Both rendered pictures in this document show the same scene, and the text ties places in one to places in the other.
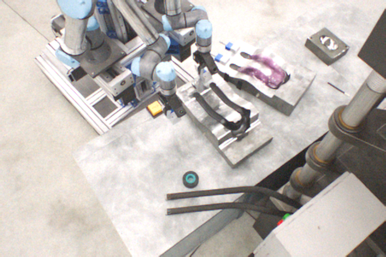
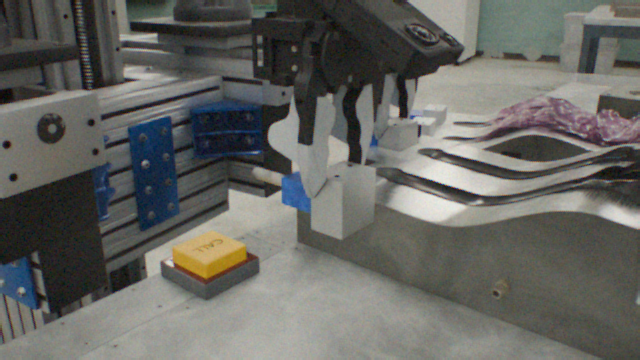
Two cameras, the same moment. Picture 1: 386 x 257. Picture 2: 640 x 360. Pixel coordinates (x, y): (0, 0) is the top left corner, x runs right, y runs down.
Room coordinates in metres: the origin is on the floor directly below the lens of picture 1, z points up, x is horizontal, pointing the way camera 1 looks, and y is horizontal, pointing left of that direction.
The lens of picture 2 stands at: (0.41, 0.24, 1.13)
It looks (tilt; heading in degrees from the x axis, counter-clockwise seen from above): 21 degrees down; 342
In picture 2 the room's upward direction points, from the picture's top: straight up
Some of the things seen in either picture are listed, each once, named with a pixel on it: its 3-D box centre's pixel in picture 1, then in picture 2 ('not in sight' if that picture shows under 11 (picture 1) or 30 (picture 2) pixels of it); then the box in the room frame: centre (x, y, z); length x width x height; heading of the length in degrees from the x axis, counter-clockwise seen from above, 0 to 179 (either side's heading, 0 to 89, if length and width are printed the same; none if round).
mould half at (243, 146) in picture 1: (222, 114); (535, 212); (0.89, -0.18, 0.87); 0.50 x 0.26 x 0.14; 32
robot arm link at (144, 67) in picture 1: (147, 66); not in sight; (0.94, 0.16, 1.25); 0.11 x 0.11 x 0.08; 63
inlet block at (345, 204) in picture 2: (169, 111); (303, 186); (0.89, 0.09, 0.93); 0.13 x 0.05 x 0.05; 32
